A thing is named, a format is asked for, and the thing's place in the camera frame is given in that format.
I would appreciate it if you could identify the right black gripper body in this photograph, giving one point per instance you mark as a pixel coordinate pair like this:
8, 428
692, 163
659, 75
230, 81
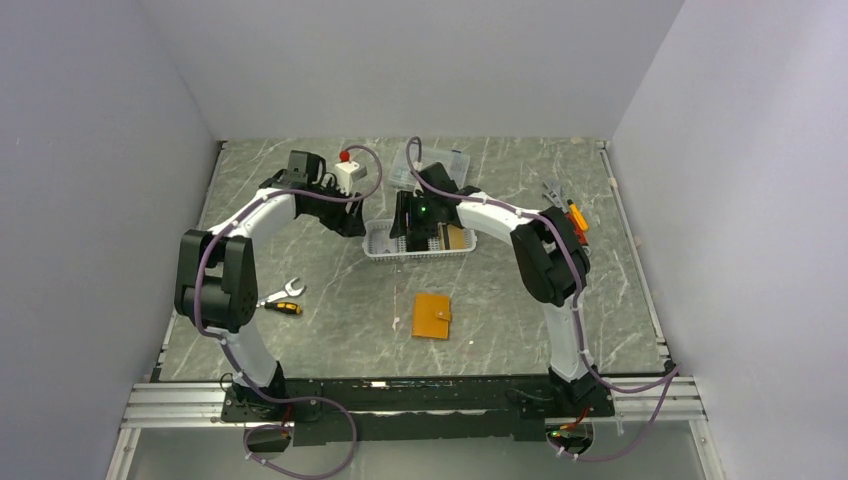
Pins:
422, 218

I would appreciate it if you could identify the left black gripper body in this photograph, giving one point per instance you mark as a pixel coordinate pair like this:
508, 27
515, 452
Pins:
332, 214

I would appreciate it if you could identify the white plastic basket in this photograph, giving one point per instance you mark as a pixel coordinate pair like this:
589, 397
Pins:
378, 245

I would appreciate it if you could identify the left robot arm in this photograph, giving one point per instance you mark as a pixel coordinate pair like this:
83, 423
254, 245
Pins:
216, 285

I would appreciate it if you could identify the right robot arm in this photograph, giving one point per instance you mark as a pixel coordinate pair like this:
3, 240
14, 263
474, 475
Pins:
550, 257

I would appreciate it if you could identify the gold cards stack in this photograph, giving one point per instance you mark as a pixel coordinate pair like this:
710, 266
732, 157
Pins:
451, 237

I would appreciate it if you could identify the clear plastic organizer box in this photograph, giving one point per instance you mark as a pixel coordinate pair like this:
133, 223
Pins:
456, 164

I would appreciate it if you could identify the red adjustable wrench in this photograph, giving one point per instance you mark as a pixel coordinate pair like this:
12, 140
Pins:
555, 194

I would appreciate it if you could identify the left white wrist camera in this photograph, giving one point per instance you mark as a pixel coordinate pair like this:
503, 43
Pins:
347, 172

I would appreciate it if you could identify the yellow black handled wrench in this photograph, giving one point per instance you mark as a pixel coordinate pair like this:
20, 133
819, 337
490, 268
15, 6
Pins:
283, 301

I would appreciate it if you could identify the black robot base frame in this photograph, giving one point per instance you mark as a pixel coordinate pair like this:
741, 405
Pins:
519, 407

